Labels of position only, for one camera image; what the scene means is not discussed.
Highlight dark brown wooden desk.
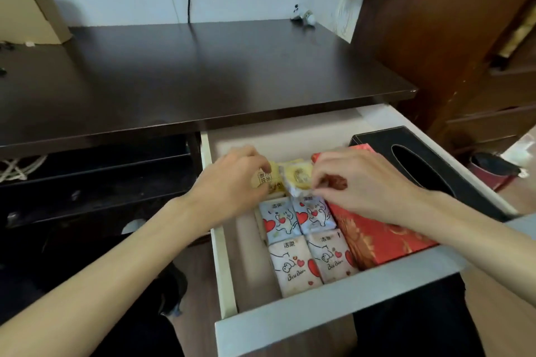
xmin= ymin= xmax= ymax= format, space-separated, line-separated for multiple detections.
xmin=0 ymin=19 xmax=419 ymax=161

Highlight pale yellow snack packet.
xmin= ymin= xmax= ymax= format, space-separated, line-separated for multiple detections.
xmin=278 ymin=159 xmax=319 ymax=198

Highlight white drawer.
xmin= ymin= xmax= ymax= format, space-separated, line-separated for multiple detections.
xmin=200 ymin=103 xmax=520 ymax=357

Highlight person's right hand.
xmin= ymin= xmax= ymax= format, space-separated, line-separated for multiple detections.
xmin=310 ymin=149 xmax=433 ymax=228

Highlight person's black trousers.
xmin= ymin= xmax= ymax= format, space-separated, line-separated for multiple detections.
xmin=90 ymin=262 xmax=486 ymax=357

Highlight white rope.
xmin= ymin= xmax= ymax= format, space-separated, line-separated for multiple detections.
xmin=0 ymin=155 xmax=48 ymax=184

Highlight cartoon heart tissue packet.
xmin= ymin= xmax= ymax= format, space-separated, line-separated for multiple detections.
xmin=307 ymin=228 xmax=360 ymax=285
xmin=259 ymin=197 xmax=303 ymax=245
xmin=268 ymin=235 xmax=324 ymax=299
xmin=292 ymin=195 xmax=338 ymax=237

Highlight person's right forearm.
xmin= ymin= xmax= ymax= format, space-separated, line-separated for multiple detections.
xmin=419 ymin=191 xmax=536 ymax=305

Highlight small white toy figurine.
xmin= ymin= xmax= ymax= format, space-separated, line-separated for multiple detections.
xmin=290 ymin=4 xmax=317 ymax=28

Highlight black keyboard tray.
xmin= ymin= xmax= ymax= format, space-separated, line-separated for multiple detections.
xmin=0 ymin=135 xmax=202 ymax=228

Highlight person's left forearm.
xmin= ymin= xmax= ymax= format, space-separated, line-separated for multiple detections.
xmin=0 ymin=196 xmax=212 ymax=357

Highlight person's left hand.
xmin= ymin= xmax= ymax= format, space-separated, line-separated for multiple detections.
xmin=184 ymin=145 xmax=274 ymax=233

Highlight brown wooden cabinet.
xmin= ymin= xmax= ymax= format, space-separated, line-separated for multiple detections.
xmin=350 ymin=0 xmax=536 ymax=156

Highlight black leather tissue box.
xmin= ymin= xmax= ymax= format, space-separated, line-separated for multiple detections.
xmin=348 ymin=126 xmax=513 ymax=223

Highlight red gold patterned packet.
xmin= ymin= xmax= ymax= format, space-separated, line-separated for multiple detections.
xmin=311 ymin=143 xmax=439 ymax=271

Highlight red bin with black bag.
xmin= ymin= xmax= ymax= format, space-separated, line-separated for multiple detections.
xmin=467 ymin=152 xmax=522 ymax=192

